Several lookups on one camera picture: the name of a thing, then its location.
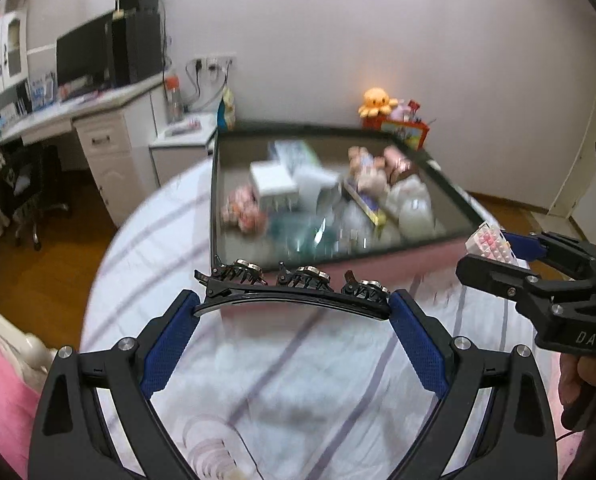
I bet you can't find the hello kitty brick figure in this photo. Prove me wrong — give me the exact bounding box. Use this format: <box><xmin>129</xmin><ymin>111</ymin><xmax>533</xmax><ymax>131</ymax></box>
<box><xmin>465</xmin><ymin>222</ymin><xmax>518</xmax><ymax>266</ymax></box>

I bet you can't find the rose gold cylinder jar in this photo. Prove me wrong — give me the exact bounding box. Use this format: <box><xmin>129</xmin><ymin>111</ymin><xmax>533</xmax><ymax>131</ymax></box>
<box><xmin>383</xmin><ymin>145</ymin><xmax>414</xmax><ymax>185</ymax></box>

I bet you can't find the blue yellow slim box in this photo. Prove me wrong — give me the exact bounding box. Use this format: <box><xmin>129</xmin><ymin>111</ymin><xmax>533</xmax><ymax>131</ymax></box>
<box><xmin>341</xmin><ymin>180</ymin><xmax>387</xmax><ymax>228</ymax></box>

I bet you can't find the pink pig doll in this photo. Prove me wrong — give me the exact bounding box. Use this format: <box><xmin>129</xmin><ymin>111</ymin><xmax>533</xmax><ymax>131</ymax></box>
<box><xmin>348</xmin><ymin>146</ymin><xmax>389</xmax><ymax>198</ymax></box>

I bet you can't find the teal clear oval case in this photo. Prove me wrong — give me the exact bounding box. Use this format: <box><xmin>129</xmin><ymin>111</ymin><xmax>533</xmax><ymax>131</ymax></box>
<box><xmin>266</xmin><ymin>212</ymin><xmax>328</xmax><ymax>256</ymax></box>

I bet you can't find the black hair clip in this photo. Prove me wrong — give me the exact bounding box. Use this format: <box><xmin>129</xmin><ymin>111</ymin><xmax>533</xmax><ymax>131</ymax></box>
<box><xmin>191</xmin><ymin>259</ymin><xmax>391</xmax><ymax>321</ymax></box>

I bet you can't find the clear box green label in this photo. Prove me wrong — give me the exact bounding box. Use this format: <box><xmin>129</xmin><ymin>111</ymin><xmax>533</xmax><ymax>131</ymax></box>
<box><xmin>267</xmin><ymin>140</ymin><xmax>322</xmax><ymax>174</ymax></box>

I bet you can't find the white charger adapter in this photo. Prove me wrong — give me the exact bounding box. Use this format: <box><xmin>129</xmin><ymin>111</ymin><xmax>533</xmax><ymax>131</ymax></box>
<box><xmin>249</xmin><ymin>160</ymin><xmax>299</xmax><ymax>212</ymax></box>

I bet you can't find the pink brick block toy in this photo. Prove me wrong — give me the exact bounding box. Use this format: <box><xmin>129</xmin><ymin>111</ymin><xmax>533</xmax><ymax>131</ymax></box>
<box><xmin>221</xmin><ymin>184</ymin><xmax>267</xmax><ymax>235</ymax></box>

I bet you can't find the white plug diffuser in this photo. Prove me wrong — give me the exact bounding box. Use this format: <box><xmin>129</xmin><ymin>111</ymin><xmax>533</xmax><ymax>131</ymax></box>
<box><xmin>292</xmin><ymin>166</ymin><xmax>340</xmax><ymax>214</ymax></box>

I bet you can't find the person right hand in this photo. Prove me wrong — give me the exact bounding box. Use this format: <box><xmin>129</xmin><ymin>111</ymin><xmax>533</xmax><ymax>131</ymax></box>
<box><xmin>558</xmin><ymin>353</ymin><xmax>596</xmax><ymax>431</ymax></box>

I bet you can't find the pink blanket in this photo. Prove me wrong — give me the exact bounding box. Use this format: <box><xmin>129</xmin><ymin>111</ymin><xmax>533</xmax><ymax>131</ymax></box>
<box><xmin>0</xmin><ymin>336</ymin><xmax>40</xmax><ymax>479</ymax></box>

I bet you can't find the red toy storage bin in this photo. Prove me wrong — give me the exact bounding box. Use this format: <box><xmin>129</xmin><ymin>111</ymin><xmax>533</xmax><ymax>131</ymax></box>
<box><xmin>362</xmin><ymin>115</ymin><xmax>429</xmax><ymax>151</ymax></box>

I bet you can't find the pink black storage box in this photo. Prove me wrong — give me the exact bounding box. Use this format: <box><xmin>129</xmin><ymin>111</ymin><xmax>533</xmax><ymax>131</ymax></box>
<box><xmin>210</xmin><ymin>125</ymin><xmax>482</xmax><ymax>289</ymax></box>

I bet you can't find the striped white tablecloth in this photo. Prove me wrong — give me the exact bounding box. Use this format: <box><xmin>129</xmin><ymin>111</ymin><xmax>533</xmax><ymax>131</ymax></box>
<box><xmin>79</xmin><ymin>161</ymin><xmax>569</xmax><ymax>480</ymax></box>

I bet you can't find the orange octopus plush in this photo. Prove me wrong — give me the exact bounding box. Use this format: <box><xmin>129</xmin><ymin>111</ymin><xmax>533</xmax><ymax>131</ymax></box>
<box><xmin>357</xmin><ymin>87</ymin><xmax>399</xmax><ymax>118</ymax></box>

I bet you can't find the black office chair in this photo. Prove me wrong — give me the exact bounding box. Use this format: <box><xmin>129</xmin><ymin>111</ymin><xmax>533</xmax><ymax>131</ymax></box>
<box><xmin>0</xmin><ymin>143</ymin><xmax>71</xmax><ymax>252</ymax></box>

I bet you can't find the white computer desk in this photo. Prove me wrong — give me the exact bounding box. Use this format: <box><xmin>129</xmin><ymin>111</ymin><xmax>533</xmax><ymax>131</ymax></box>
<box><xmin>0</xmin><ymin>75</ymin><xmax>167</xmax><ymax>226</ymax></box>

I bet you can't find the white side cabinet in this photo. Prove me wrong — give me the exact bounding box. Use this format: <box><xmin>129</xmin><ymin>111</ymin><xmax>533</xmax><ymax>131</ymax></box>
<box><xmin>149</xmin><ymin>113</ymin><xmax>217</xmax><ymax>186</ymax></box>

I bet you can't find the yellow blue snack bag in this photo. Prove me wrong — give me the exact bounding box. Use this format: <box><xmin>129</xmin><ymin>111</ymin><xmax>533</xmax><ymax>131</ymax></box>
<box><xmin>217</xmin><ymin>87</ymin><xmax>236</xmax><ymax>130</ymax></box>

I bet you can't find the orange cap bottle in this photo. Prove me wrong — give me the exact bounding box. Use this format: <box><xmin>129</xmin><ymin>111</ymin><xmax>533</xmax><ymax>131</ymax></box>
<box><xmin>164</xmin><ymin>75</ymin><xmax>184</xmax><ymax>122</ymax></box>

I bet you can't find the white glass door cabinet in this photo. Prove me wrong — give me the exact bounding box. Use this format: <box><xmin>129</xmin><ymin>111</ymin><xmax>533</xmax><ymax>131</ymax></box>
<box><xmin>0</xmin><ymin>11</ymin><xmax>28</xmax><ymax>95</ymax></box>

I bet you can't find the black computer monitor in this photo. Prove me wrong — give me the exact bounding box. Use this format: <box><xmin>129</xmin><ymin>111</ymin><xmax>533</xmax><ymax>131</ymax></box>
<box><xmin>56</xmin><ymin>12</ymin><xmax>113</xmax><ymax>86</ymax></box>

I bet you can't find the black computer tower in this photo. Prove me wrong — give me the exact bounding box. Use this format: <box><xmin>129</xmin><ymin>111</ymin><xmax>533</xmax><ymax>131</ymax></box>
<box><xmin>106</xmin><ymin>11</ymin><xmax>164</xmax><ymax>88</ymax></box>

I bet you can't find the white wall power strip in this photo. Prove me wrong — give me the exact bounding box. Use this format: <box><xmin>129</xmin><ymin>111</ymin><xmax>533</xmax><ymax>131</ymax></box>
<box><xmin>188</xmin><ymin>53</ymin><xmax>237</xmax><ymax>72</ymax></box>

